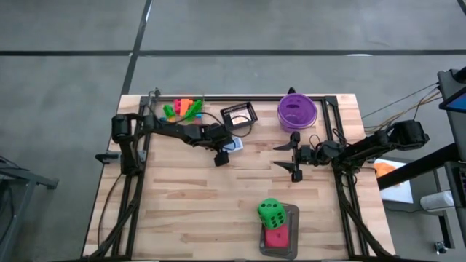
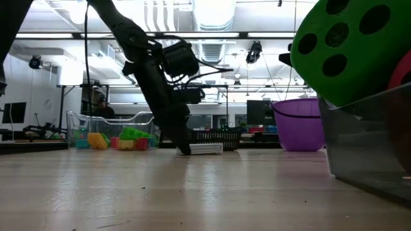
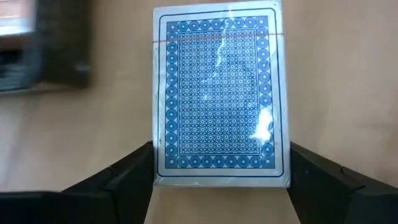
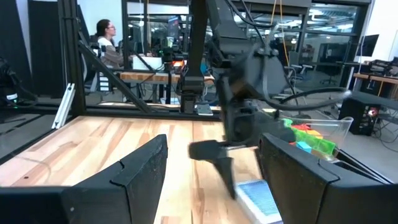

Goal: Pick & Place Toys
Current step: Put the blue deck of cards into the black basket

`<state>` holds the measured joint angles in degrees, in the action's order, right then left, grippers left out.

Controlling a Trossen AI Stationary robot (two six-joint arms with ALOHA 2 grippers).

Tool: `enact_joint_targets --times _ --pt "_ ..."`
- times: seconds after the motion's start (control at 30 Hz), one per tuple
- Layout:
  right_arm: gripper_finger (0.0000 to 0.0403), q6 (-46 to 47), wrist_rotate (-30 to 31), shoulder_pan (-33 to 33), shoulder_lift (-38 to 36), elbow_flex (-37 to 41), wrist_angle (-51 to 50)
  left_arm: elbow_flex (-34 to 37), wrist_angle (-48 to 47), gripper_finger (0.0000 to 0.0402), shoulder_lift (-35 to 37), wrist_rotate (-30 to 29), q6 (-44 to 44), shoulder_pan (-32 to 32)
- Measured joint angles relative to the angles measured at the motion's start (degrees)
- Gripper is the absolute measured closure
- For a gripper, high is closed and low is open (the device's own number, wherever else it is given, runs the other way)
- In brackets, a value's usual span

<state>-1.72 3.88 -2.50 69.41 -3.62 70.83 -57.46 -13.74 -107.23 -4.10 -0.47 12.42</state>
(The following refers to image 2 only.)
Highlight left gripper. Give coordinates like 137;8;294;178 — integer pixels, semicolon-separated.
146;76;193;156

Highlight green foam dice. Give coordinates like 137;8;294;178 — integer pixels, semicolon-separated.
290;0;411;108

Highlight large yellow toy block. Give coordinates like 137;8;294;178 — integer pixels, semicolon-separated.
87;132;109;150

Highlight red foam dice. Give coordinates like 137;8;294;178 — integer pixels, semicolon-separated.
387;49;411;174

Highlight black slotted plastic basket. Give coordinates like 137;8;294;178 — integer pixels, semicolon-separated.
191;127;243;151

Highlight clear plastic bin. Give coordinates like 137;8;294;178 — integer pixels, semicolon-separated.
66;110;160;150

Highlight large black monitor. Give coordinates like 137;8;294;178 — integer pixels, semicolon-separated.
246;99;274;126

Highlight purple plastic bucket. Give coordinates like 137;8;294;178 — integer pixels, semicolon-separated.
271;98;327;152

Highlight person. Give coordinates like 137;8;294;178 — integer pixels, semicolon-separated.
92;92;116;119

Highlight grey translucent plastic bin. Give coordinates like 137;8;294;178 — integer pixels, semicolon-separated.
318;81;411;206

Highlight small black monitor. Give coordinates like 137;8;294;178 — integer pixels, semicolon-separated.
2;101;27;124

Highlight black ceiling camera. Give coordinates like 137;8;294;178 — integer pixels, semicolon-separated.
245;40;263;64

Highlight thin hanging wire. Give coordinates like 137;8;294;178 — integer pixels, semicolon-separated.
284;0;298;97

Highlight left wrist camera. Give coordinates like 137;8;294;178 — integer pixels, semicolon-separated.
173;86;206;105

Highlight black overhead frame bar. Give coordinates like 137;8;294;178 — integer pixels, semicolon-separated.
14;31;296;40

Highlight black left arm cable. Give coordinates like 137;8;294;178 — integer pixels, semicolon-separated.
83;3;93;113

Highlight black metal frame stand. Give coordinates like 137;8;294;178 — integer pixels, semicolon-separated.
57;83;112;129

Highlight black table edge rail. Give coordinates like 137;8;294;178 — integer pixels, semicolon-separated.
0;141;283;155

